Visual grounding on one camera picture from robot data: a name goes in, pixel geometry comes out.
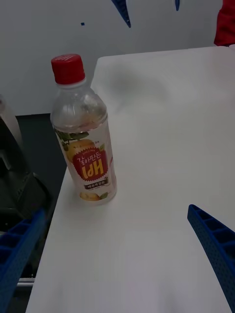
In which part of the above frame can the clear bottle with red cap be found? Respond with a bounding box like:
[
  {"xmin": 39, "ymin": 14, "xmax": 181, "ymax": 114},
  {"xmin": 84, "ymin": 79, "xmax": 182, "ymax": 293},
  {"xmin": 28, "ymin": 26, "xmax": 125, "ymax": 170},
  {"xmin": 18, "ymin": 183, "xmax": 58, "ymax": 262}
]
[{"xmin": 50, "ymin": 53, "xmax": 118, "ymax": 206}]

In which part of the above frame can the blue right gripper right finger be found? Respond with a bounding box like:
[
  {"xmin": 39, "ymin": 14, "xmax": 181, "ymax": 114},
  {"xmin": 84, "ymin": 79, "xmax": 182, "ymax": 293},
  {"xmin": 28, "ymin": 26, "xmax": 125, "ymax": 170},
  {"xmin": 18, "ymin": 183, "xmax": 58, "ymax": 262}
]
[{"xmin": 187, "ymin": 204, "xmax": 235, "ymax": 313}]

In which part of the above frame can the red object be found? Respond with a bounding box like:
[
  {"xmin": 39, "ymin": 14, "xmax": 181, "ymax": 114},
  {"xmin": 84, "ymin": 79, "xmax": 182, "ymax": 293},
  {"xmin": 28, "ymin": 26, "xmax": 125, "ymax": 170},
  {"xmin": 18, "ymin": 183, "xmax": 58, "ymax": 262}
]
[{"xmin": 214, "ymin": 0, "xmax": 235, "ymax": 47}]

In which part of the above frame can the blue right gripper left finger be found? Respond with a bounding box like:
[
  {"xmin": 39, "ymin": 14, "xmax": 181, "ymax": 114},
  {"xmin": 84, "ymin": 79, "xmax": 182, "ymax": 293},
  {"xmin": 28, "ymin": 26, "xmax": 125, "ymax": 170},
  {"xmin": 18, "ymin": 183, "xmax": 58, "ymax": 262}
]
[{"xmin": 0, "ymin": 209, "xmax": 47, "ymax": 313}]

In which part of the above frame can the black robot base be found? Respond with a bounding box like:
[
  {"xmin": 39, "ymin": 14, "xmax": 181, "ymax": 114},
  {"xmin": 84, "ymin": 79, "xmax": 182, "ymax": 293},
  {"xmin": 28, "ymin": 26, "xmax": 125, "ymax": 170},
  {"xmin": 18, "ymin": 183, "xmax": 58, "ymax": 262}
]
[{"xmin": 0, "ymin": 94, "xmax": 53, "ymax": 233}]

